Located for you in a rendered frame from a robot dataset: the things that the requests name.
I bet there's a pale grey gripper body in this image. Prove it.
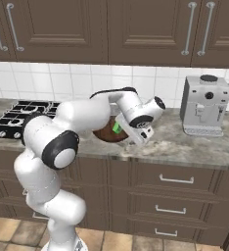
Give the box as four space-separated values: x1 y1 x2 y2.
114 112 144 147

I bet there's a green cup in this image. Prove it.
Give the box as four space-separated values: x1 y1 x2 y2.
112 122 123 134

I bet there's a brown wooden bowl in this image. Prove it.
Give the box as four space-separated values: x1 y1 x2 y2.
92 117 131 143

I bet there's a narrow brown cabinet panel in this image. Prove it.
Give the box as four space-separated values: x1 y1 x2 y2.
107 158 133 234

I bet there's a grey coffee machine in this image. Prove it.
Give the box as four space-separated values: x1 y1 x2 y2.
179 74 229 138

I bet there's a black gas hob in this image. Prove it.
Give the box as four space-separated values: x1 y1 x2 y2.
0 100 63 140

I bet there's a silver drawer handle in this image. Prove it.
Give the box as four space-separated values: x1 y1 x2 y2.
154 204 188 216
158 173 196 185
31 212 50 221
154 227 179 237

